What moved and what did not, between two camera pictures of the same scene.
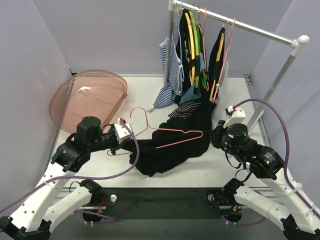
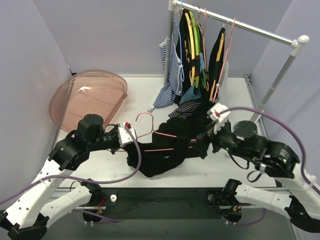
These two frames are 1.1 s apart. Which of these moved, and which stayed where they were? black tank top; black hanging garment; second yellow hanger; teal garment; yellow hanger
Moved: black tank top
Stayed: teal garment; yellow hanger; black hanging garment; second yellow hanger
